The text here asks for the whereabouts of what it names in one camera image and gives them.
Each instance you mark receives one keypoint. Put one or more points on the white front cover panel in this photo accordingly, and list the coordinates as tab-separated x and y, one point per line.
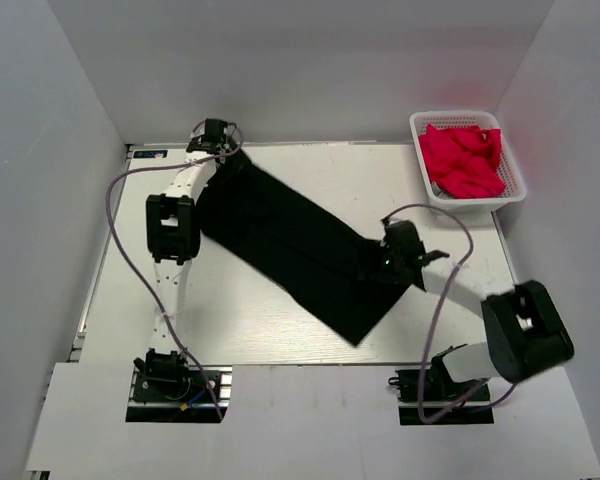
290	422

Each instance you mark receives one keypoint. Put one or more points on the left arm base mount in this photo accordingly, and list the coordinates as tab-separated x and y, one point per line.
166	389

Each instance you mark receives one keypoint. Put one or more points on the black t shirt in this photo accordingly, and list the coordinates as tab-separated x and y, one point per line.
345	280

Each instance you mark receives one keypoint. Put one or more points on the red t shirt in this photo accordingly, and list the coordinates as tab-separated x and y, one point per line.
463	161

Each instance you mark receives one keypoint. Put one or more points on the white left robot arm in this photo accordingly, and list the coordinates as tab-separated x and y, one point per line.
172	226

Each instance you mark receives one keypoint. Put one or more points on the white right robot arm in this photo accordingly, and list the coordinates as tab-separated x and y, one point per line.
524	333

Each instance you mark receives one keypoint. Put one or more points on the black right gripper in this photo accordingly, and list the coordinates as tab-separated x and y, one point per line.
385	249

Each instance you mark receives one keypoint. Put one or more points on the blue label sticker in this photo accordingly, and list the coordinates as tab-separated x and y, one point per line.
150	154

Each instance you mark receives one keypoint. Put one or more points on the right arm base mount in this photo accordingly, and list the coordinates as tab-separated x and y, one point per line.
438	393

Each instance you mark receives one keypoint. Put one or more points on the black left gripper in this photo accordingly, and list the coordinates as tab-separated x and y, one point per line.
232	142

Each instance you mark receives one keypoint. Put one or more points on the white perforated plastic basket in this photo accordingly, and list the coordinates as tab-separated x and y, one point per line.
508	170

